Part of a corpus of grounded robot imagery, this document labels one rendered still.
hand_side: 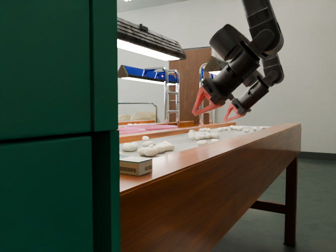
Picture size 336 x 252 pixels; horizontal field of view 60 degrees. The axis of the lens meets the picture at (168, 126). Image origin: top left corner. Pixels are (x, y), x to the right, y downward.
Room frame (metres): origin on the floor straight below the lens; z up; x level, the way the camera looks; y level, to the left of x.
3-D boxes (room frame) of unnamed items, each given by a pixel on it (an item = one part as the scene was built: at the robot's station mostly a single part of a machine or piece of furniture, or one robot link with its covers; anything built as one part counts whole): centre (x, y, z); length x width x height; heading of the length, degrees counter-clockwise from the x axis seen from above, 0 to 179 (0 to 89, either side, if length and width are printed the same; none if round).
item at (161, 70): (1.93, 0.04, 0.90); 0.20 x 0.19 x 0.45; 149
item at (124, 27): (0.85, 0.12, 1.08); 0.62 x 0.08 x 0.07; 149
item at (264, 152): (1.09, -0.33, 0.67); 1.81 x 0.12 x 0.19; 149
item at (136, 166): (0.43, 0.06, 0.77); 0.06 x 0.04 x 0.02; 59
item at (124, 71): (1.97, 0.11, 1.08); 0.62 x 0.08 x 0.07; 149
